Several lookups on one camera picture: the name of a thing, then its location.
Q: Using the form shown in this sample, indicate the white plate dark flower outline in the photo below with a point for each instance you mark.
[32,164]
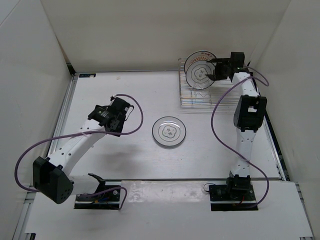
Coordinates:
[197,75]

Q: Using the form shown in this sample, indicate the aluminium table edge rail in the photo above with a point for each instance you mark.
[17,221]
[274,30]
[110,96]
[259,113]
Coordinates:
[20,231]

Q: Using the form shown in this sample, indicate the white plate green flower outline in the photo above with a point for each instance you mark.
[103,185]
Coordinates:
[169,132]

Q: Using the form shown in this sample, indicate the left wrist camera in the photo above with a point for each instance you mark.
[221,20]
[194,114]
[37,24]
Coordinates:
[119,106]

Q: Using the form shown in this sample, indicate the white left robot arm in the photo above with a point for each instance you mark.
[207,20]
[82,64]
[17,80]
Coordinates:
[52,175]

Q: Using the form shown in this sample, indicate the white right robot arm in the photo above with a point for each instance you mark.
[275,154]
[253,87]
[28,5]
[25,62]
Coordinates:
[248,118]

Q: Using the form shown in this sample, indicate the small label sticker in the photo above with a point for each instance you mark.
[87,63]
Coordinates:
[87,75]

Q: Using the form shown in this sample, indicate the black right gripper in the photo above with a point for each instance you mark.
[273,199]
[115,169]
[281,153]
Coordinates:
[220,62]

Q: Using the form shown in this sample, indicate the clear acrylic dish rack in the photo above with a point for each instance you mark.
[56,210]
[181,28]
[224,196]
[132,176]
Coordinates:
[201,101]

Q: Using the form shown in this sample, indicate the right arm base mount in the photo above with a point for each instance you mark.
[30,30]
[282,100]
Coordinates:
[222,201]

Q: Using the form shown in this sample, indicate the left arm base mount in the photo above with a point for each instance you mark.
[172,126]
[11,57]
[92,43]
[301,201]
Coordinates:
[110,200]

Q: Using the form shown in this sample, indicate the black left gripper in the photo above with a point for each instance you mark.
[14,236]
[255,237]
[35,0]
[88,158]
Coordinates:
[120,129]

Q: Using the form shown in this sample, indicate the white plate orange sunburst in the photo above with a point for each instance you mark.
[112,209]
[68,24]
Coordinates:
[201,55]

